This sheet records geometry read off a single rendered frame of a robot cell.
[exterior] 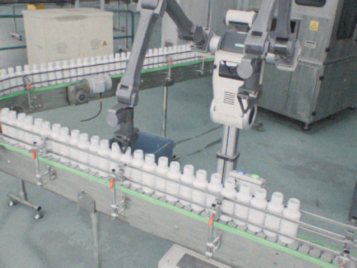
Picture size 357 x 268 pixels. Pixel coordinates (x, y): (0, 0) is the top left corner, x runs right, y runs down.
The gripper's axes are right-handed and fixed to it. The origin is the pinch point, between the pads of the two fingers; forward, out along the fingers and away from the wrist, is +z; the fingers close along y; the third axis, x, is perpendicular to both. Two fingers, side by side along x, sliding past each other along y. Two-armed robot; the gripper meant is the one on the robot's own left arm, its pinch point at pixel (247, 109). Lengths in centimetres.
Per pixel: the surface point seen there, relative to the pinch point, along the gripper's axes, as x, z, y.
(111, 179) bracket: 44, 32, -28
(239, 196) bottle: -7.0, 27.3, -17.4
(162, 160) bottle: 28.4, 24.8, -14.3
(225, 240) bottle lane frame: -5, 46, -21
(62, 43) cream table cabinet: 350, 61, 250
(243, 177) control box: -3.1, 27.7, -2.4
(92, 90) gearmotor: 152, 45, 84
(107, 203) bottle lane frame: 52, 51, -21
